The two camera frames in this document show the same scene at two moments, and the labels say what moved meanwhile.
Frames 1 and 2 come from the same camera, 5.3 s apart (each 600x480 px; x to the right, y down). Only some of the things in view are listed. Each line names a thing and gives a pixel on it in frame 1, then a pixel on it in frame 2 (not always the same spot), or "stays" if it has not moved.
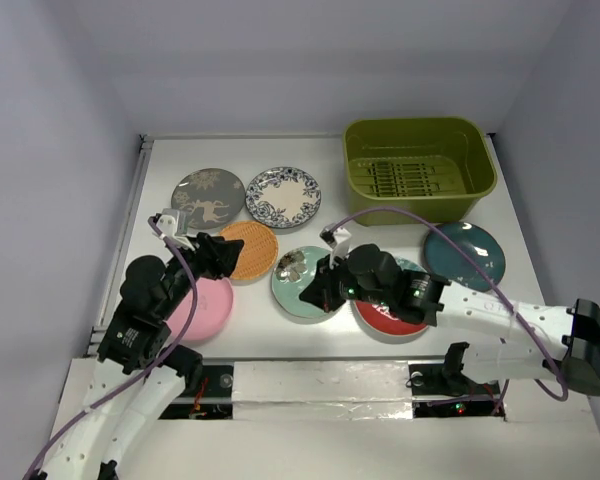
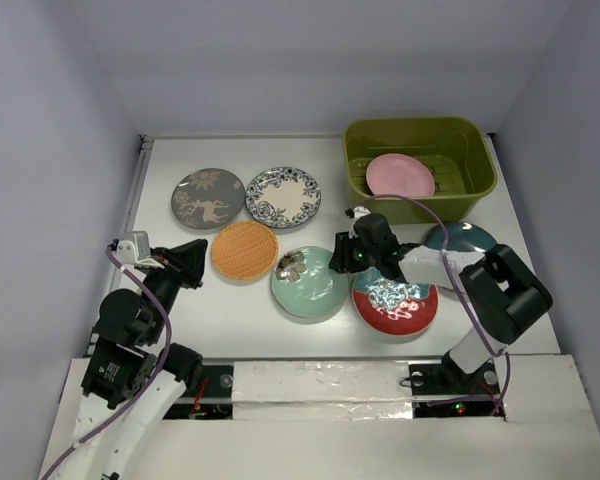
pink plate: [213, 309] to [399, 174]
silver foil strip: [313, 390] stays
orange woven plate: [258, 254] stays
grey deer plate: [212, 197] stays
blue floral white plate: [282, 197] stays
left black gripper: [216, 254] to [184, 260]
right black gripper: [323, 294] to [341, 261]
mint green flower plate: [293, 270] stays
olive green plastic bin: [436, 168] stays
